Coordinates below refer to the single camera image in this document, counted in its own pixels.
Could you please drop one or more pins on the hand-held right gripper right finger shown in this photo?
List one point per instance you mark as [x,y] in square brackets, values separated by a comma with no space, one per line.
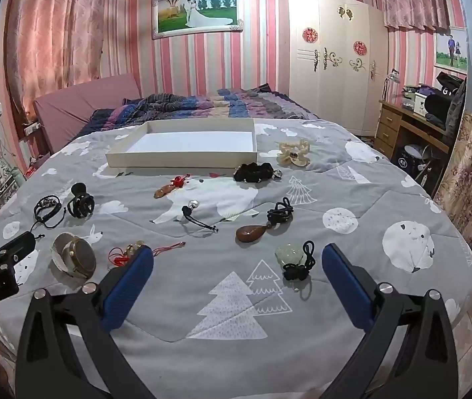
[346,286]

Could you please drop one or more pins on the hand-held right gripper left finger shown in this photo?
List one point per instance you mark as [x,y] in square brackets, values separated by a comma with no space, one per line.
[130,286]

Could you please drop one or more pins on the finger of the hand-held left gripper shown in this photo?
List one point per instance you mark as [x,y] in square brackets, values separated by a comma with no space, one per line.
[13,247]

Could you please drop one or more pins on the black hair claw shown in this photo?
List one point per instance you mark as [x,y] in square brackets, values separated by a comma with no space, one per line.
[80,203]

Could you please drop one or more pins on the wooden pendant with red charm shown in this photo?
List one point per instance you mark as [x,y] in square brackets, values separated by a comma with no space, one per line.
[167,189]

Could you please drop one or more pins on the cream scrunchie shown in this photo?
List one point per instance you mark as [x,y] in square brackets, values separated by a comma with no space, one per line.
[293,152]

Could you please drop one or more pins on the white shallow box tray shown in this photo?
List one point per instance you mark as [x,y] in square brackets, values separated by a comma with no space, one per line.
[177,149]

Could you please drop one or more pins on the black scrunchie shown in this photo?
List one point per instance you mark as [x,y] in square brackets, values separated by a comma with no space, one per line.
[254,172]

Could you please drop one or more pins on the grey printed blanket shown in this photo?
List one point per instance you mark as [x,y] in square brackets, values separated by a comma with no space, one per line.
[344,199]

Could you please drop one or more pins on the white power strip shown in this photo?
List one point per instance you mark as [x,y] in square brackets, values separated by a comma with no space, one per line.
[31,128]

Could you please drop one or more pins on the dark bucket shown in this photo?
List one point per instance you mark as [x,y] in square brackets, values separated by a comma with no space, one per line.
[406,160]

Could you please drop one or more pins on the wooden desk with drawers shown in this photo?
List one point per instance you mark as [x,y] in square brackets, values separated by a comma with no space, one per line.
[389,126]

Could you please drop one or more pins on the pink padded headboard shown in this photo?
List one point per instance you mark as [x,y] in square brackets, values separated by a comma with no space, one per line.
[82,95]

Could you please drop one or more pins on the white wardrobe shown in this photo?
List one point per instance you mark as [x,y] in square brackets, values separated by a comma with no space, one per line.
[335,91]

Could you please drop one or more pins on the white box on desk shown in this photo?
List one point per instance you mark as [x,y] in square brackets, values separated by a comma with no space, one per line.
[421,104]

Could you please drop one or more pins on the striped purple blue quilt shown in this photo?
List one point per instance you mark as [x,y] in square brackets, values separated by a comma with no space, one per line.
[219,104]

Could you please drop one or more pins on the long pink curtain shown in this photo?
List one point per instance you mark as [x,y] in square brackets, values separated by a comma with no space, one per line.
[53,37]

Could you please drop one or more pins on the black hanging jacket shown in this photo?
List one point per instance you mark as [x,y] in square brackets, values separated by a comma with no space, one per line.
[456,104]

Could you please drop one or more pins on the desk lamp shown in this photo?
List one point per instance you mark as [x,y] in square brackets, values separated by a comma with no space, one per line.
[391,77]

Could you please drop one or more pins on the short pink curtain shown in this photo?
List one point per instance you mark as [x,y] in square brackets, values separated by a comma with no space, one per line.
[414,4]

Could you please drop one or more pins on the wall poster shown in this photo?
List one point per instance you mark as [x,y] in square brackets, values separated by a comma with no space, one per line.
[450,50]

